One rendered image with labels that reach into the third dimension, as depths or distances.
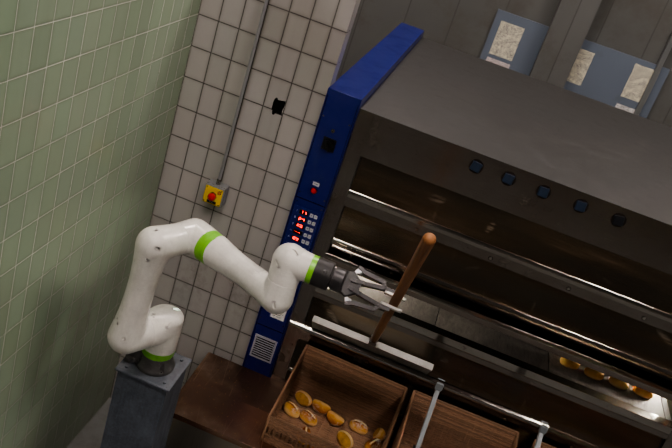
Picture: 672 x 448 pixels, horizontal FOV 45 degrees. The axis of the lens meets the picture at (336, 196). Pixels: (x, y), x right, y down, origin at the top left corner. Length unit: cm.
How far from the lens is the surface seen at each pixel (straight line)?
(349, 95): 358
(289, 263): 248
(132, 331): 291
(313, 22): 359
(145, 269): 275
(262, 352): 423
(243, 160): 385
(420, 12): 732
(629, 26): 730
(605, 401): 412
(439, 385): 367
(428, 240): 173
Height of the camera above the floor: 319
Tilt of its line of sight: 24 degrees down
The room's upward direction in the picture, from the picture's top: 18 degrees clockwise
